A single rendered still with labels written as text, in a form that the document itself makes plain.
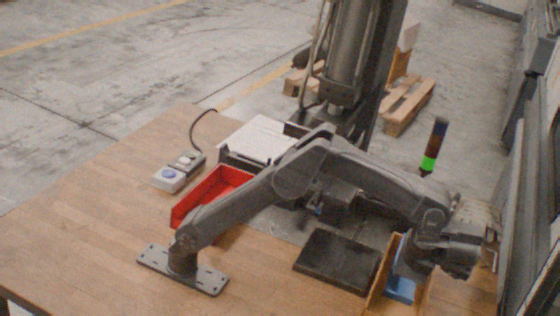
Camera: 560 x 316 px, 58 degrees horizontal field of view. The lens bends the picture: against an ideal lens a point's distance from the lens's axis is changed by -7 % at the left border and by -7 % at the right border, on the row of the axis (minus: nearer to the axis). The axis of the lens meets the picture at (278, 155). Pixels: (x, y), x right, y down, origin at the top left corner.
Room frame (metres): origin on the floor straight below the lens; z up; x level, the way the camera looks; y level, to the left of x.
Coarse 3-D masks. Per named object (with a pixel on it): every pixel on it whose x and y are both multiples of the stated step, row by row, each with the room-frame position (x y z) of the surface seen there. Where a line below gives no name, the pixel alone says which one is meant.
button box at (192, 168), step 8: (216, 112) 1.70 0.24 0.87; (192, 144) 1.38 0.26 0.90; (184, 152) 1.28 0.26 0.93; (192, 152) 1.29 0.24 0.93; (200, 152) 1.32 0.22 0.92; (176, 160) 1.23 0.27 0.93; (192, 160) 1.25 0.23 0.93; (200, 160) 1.26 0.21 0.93; (176, 168) 1.20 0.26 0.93; (184, 168) 1.20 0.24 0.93; (192, 168) 1.21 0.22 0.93; (200, 168) 1.26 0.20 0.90; (192, 176) 1.22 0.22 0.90
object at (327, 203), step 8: (296, 200) 1.16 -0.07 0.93; (320, 200) 1.13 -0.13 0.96; (328, 200) 1.12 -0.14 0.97; (352, 200) 1.15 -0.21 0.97; (288, 208) 1.15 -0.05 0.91; (328, 208) 1.12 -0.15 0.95; (336, 208) 1.12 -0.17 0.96; (344, 208) 1.11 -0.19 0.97; (352, 208) 1.20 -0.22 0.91; (320, 216) 1.13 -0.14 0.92; (328, 216) 1.12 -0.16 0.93; (336, 216) 1.11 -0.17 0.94; (344, 216) 1.11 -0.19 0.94; (328, 224) 1.12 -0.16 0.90; (336, 224) 1.11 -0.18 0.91
